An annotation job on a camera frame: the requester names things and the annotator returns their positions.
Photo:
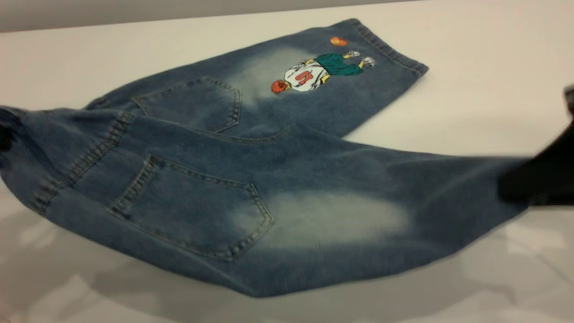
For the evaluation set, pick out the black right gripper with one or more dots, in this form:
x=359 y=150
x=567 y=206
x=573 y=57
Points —
x=556 y=175

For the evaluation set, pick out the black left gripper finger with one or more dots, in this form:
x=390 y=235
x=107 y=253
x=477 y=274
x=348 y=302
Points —
x=4 y=137

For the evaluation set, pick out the blue denim shorts with print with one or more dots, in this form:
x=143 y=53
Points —
x=269 y=179

